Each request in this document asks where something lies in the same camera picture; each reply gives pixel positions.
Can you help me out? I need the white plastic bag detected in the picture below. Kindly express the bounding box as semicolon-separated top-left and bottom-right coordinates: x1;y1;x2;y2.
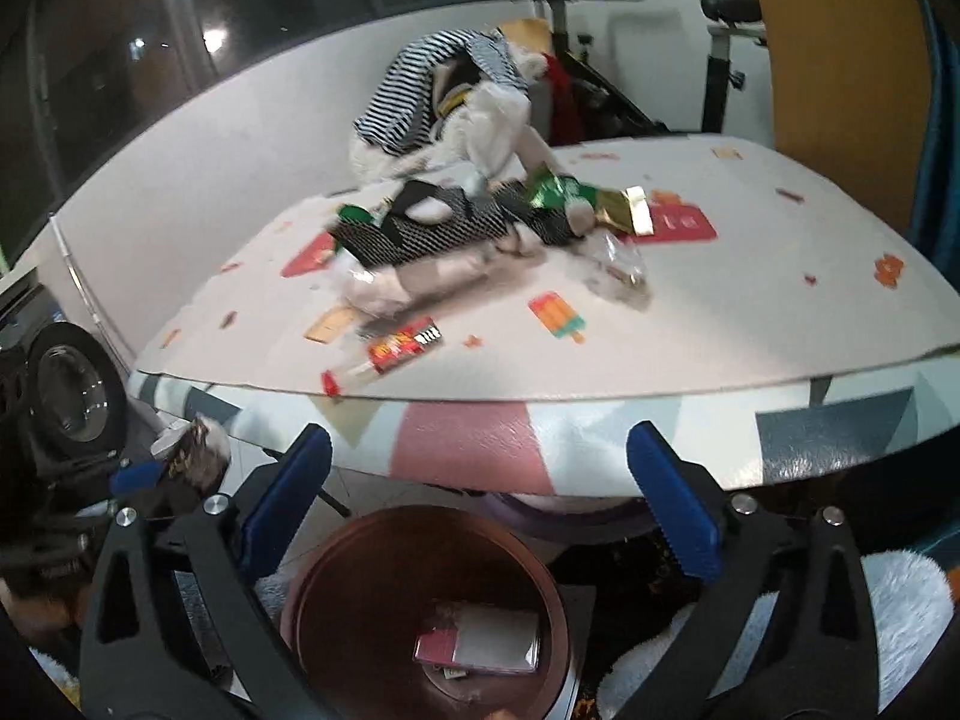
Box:
444;82;530;199

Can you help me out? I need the brown round trash bin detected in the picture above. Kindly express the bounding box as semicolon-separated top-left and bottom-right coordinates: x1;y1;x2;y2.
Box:
280;505;571;718

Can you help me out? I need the green gold snack wrapper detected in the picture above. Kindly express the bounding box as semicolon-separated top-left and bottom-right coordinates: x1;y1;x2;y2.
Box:
526;166;654;238

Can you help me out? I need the black polka dot sock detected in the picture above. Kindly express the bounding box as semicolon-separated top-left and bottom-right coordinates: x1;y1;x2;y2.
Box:
493;181;596;247
331;179;511;268

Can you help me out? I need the striped black white shirt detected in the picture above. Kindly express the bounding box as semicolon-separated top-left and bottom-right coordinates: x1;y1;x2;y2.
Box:
353;29;529;156

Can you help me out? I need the black exercise bike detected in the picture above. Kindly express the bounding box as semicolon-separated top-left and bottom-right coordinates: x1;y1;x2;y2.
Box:
527;0;775;146

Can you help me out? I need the clear plastic wrapper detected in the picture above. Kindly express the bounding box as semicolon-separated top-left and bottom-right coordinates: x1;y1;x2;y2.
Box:
581;229;651;310

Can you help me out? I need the white tissue pack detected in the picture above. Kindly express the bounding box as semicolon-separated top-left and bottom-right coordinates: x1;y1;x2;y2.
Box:
342;244;503;319

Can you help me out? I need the red toothpick tube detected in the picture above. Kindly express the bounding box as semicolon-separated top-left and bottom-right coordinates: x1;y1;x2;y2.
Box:
320;317;444;398

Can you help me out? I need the red cigarette box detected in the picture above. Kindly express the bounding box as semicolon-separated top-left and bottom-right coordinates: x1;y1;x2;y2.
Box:
413;603;540;676

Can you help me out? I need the light blue fluffy sleeve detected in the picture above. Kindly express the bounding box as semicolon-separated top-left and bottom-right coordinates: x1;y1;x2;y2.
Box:
597;551;953;718

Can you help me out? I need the white fluffy clothes pile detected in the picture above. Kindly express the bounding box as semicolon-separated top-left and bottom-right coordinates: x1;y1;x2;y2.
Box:
348;29;553;184

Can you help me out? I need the washing machine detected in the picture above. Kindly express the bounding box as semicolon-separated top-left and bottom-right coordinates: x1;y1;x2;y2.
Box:
2;283;128;479

